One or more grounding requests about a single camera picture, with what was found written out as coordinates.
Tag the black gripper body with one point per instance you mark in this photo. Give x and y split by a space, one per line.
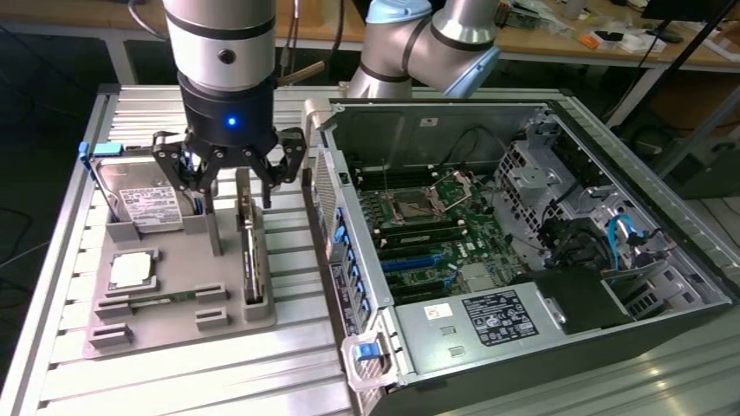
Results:
231 108

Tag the black graphics card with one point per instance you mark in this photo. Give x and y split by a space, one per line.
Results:
251 251

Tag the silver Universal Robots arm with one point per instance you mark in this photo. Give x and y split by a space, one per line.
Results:
220 34

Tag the hard disk with blue carrier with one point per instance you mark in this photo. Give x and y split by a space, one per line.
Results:
144 203

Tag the CPU socket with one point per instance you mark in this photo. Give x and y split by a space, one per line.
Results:
413 206

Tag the silver CPU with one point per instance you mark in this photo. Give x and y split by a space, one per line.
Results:
132 271

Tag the blue expansion slot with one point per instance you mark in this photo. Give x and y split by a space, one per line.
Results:
407 263

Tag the green RAM stick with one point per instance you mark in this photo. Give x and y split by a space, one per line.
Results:
164 299

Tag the metal socket cover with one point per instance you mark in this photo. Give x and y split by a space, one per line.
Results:
456 186

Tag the wooden workbench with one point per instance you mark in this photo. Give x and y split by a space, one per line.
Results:
69 17

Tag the grey parts rack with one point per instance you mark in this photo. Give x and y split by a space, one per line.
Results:
179 320

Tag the silver chipset heatsink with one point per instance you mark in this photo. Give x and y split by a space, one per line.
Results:
481 277

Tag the blue case latch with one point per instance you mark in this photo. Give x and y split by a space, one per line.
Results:
364 351

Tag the metal disk bay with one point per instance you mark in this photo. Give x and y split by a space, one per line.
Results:
532 182

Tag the grey power supply unit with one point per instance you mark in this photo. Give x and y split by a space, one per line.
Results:
439 329

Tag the black fan shroud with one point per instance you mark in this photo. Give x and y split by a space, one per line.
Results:
577 299

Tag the orange small box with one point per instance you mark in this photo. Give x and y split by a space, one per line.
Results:
588 40

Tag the white tray with black part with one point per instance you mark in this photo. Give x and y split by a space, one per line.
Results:
627 41

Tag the dark box on floor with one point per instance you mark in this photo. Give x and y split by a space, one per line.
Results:
705 169

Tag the black slanted pole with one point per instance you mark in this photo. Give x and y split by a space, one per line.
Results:
681 52

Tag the black open PC case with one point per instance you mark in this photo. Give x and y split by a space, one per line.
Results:
664 329

